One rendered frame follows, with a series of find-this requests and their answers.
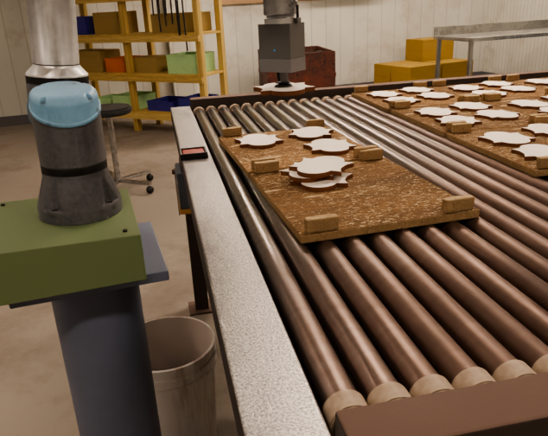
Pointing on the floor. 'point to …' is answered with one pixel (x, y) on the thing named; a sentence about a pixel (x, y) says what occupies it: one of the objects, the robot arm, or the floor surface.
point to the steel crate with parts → (316, 67)
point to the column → (110, 351)
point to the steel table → (528, 28)
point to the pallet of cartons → (421, 62)
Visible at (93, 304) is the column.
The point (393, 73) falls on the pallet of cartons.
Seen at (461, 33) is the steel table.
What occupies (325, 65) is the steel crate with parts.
